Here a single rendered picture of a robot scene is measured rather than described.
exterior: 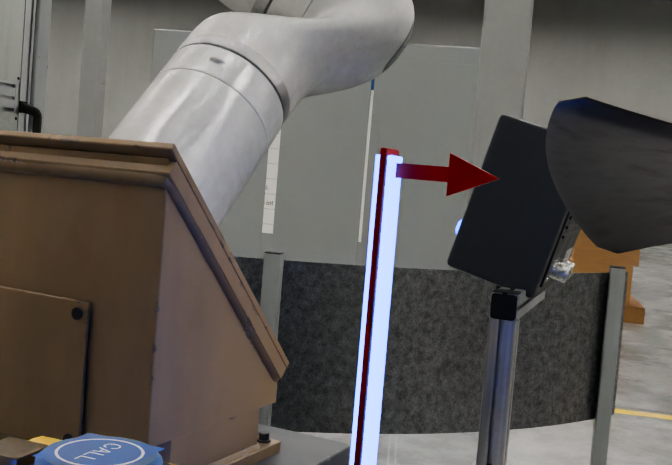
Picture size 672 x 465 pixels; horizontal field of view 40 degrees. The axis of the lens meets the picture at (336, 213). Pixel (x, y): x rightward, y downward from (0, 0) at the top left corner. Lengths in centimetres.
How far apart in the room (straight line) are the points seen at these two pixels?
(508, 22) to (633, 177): 428
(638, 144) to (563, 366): 210
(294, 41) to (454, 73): 562
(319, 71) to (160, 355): 36
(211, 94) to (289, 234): 583
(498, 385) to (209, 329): 45
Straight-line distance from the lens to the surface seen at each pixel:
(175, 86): 81
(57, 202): 71
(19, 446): 34
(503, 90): 473
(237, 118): 80
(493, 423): 108
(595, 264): 856
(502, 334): 105
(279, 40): 86
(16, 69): 252
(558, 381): 252
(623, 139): 44
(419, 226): 646
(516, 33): 476
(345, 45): 91
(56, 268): 71
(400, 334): 223
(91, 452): 32
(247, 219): 669
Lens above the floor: 118
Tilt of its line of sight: 3 degrees down
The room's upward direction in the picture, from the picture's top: 5 degrees clockwise
